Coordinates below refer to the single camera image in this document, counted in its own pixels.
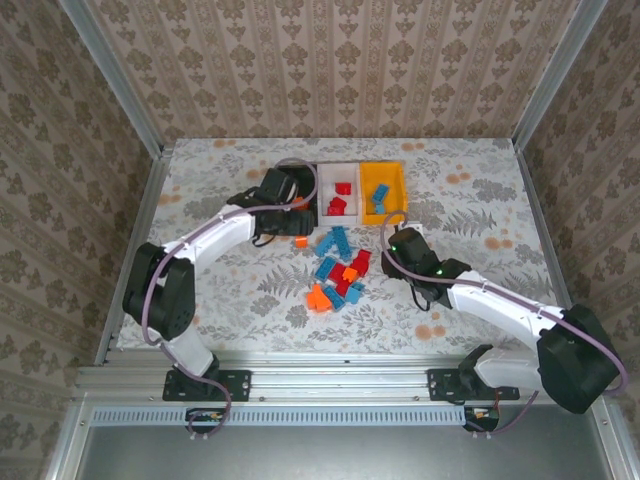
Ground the long blue lego brick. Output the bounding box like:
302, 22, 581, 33
327, 225, 353, 255

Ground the black plastic container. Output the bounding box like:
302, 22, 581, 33
287, 160, 322, 232

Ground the white plastic container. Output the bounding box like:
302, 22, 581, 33
318, 162, 363, 225

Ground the yellow plastic container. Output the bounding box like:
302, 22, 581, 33
359, 159, 410, 227

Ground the small electronics board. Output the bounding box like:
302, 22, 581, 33
463, 405, 501, 432
185, 407, 226, 434

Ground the grey metal panel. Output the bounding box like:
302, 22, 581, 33
42, 394, 640, 480

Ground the purple robot arm cable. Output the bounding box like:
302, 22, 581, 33
143, 158, 320, 435
379, 209, 629, 436

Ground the aluminium table side rail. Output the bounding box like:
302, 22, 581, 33
94, 143, 175, 369
514, 144, 594, 364

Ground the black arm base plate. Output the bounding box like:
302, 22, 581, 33
426, 368, 521, 402
162, 368, 252, 402

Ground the long aluminium base rail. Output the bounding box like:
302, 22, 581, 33
74, 351, 615, 404

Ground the grey slotted cable duct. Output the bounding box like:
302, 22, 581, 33
91, 405, 469, 427

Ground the aluminium frame post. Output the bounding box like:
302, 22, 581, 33
58, 0, 166, 157
513, 0, 610, 151

